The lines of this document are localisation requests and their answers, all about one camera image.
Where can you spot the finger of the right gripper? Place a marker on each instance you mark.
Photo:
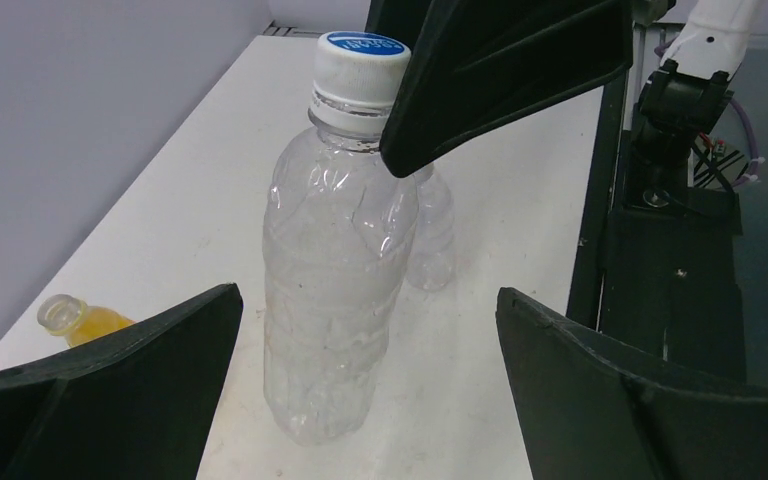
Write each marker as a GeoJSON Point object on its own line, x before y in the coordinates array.
{"type": "Point", "coordinates": [477, 65]}

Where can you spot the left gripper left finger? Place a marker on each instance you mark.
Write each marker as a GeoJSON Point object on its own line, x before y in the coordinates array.
{"type": "Point", "coordinates": [136, 404]}

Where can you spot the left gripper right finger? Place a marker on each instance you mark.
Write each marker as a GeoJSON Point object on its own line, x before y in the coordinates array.
{"type": "Point", "coordinates": [592, 407]}

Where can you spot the yellow juice bottle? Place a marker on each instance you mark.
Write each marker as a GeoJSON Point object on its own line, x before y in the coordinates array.
{"type": "Point", "coordinates": [71, 318]}

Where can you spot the tall clear bottle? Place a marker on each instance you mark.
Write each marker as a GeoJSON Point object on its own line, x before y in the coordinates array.
{"type": "Point", "coordinates": [337, 235]}

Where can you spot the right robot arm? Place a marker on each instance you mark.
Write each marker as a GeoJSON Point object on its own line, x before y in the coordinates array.
{"type": "Point", "coordinates": [683, 97]}

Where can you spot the near clear bottle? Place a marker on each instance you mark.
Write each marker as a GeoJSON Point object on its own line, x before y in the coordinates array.
{"type": "Point", "coordinates": [433, 257]}

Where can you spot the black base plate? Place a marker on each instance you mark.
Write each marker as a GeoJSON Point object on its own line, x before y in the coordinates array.
{"type": "Point", "coordinates": [660, 280]}

